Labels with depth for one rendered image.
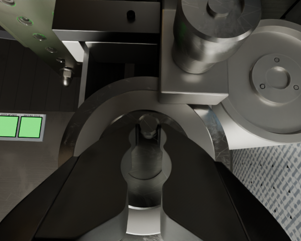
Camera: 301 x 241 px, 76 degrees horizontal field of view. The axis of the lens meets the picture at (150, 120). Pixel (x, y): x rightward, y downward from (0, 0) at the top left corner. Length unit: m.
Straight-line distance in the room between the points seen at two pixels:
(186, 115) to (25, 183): 0.48
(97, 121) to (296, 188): 0.24
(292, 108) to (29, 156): 0.54
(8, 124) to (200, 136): 0.52
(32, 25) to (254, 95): 0.37
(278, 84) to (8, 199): 0.58
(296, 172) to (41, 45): 0.48
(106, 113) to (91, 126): 0.02
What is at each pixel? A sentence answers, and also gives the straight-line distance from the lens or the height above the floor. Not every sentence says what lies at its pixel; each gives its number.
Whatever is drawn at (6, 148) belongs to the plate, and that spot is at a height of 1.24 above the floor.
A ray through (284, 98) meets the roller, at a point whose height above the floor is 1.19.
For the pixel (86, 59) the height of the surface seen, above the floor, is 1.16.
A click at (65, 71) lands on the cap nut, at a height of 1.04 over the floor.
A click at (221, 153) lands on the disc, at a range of 0.18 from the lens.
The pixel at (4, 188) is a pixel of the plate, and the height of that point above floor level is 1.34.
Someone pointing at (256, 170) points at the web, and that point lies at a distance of 0.36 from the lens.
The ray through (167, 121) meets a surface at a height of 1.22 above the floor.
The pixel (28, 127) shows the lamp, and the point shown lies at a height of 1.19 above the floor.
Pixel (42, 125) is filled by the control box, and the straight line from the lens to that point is 0.56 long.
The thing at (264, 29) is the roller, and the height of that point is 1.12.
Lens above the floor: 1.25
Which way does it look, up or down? 11 degrees down
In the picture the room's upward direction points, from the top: 178 degrees counter-clockwise
